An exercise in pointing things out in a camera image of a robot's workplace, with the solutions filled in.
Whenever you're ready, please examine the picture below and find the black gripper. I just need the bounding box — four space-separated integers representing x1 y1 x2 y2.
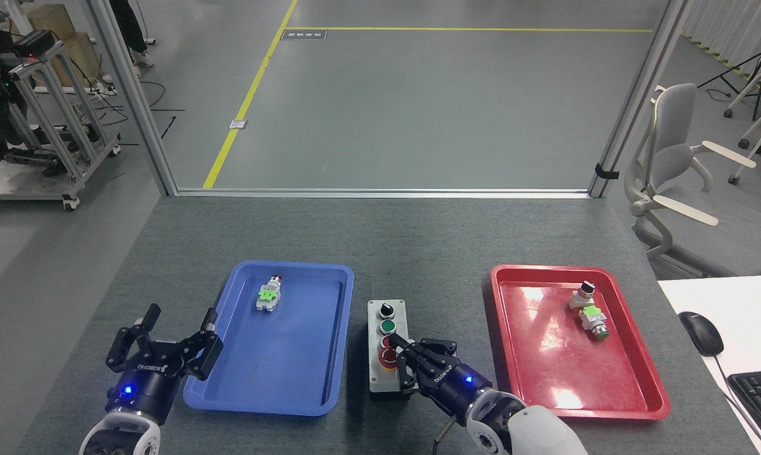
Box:
105 303 224 425
390 334 494 423

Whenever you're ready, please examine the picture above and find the grey control box with buttons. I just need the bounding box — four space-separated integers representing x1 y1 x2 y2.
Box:
367 299 413 403

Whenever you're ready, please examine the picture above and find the cardboard box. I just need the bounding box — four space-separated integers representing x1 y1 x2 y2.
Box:
11 4 104 90

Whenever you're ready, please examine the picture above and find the blue plastic tray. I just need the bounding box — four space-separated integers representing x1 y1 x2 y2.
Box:
183 260 356 417

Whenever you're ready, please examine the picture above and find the red plastic tray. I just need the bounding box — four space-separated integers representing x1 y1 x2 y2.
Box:
489 264 672 421

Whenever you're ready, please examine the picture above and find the black computer mouse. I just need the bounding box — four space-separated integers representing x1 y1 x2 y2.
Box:
678 311 725 357

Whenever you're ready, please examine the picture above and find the grey office chair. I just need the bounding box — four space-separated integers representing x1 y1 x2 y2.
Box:
625 83 761 279

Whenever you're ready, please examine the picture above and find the black tripod stand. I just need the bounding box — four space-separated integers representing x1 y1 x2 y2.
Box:
697 24 761 103

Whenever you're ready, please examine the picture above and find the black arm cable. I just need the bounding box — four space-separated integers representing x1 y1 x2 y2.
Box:
431 414 458 455

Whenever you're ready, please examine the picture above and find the red-headed push button switch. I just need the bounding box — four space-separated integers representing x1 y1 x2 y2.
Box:
256 274 285 314

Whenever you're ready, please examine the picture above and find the black-headed selector switch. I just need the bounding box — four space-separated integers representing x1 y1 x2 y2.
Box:
568 281 597 311

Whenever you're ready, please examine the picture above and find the green-headed push button switch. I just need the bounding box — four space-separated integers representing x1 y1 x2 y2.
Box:
578 306 611 343

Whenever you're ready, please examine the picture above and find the silver frame post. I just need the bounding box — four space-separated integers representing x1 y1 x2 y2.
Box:
88 0 178 197
588 0 694 199

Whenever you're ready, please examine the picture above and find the black floor cable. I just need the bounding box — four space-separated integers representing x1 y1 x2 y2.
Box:
95 79 186 141

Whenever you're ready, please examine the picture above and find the aluminium frame cart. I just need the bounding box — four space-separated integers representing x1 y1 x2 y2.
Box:
0 38 123 212

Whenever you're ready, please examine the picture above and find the black mouse cable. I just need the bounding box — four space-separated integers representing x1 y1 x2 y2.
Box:
712 353 761 455

